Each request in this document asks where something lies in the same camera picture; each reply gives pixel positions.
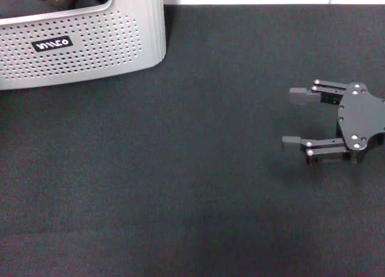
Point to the grey perforated storage box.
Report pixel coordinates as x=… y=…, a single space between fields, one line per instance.
x=90 y=63

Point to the black cloth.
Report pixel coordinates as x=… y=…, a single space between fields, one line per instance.
x=24 y=6

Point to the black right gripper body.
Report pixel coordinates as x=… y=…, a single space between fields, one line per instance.
x=361 y=117

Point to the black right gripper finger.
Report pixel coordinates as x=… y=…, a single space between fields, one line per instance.
x=300 y=96
x=325 y=149

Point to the black tablecloth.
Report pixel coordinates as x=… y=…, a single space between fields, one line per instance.
x=180 y=169

